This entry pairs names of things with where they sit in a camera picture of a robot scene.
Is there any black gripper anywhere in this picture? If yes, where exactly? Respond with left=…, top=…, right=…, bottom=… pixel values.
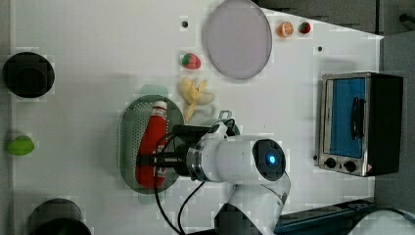
left=155, top=145, right=190, bottom=176

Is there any red felt ketchup bottle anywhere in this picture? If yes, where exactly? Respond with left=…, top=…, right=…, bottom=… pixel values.
left=135, top=101, right=167, bottom=189

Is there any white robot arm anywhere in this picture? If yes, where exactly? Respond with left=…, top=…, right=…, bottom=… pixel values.
left=151, top=121, right=291, bottom=235

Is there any green oval strainer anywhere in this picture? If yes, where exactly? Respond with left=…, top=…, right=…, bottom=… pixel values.
left=117, top=95, right=184, bottom=195

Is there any yellow toy peeled banana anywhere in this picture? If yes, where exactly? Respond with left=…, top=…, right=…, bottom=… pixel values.
left=180, top=77, right=215, bottom=122

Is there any red toy strawberry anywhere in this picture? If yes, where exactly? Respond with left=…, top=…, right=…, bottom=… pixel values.
left=181, top=53, right=202, bottom=70
left=300, top=22, right=311, bottom=34

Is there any black cylinder lower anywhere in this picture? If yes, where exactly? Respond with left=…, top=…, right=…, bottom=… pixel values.
left=28, top=198, right=92, bottom=235

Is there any black cylinder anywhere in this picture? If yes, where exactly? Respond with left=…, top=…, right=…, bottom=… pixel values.
left=2, top=52, right=55, bottom=98
left=28, top=198, right=92, bottom=235

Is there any grey round plate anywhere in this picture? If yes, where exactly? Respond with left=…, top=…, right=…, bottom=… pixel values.
left=205, top=0, right=272, bottom=79

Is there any green toy lime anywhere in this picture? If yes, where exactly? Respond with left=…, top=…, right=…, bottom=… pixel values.
left=7, top=135, right=34, bottom=156

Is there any orange slice toy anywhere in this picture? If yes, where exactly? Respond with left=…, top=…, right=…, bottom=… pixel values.
left=277, top=22, right=294, bottom=38

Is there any black cylinder upper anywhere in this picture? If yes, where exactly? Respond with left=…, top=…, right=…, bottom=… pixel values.
left=2, top=52, right=55, bottom=98

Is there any silver toaster oven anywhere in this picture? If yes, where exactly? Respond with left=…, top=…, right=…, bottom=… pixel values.
left=318, top=72, right=403, bottom=177

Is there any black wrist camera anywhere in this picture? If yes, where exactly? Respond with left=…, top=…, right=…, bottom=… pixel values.
left=172, top=124, right=210, bottom=143

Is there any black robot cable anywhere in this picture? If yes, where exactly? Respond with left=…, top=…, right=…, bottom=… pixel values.
left=153, top=133, right=207, bottom=235

